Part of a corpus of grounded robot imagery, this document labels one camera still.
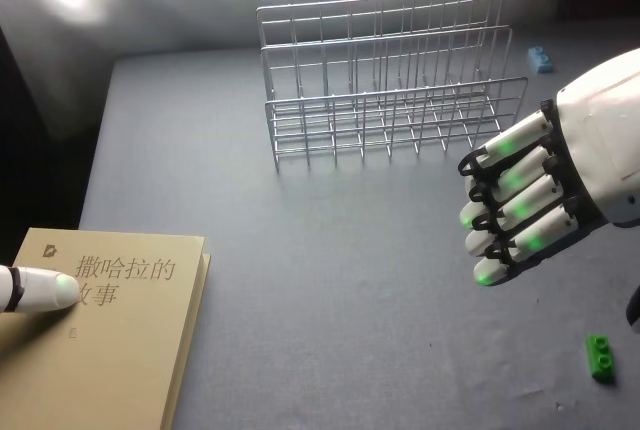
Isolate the green toy brick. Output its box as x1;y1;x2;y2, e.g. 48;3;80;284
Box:
585;334;618;385

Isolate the silver wire rack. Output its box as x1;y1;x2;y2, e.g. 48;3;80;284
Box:
252;0;530;172

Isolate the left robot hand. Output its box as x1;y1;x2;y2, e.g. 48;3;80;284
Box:
0;264;83;314

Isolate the beige hardcover book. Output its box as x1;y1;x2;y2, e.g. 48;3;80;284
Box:
0;227;212;430

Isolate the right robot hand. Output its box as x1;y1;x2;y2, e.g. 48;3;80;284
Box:
458;47;640;336

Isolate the blue toy brick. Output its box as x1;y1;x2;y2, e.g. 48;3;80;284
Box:
527;45;557;74

